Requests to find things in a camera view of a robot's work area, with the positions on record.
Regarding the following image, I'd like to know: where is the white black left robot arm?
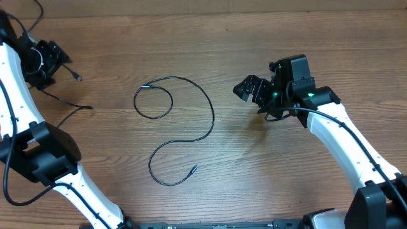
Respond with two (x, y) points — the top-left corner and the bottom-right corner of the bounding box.
(1, 11), (135, 228)

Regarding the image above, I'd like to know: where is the black braided cable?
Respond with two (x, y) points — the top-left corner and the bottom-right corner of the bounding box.
(133, 76), (216, 187)

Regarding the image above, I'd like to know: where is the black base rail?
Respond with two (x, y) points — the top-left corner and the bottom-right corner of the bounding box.
(116, 219), (313, 229)

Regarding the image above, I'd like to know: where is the black thin USB cable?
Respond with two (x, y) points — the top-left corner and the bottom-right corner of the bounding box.
(28, 85), (94, 128)

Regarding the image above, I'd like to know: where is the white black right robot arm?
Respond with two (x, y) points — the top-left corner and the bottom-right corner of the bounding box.
(233, 54), (406, 228)

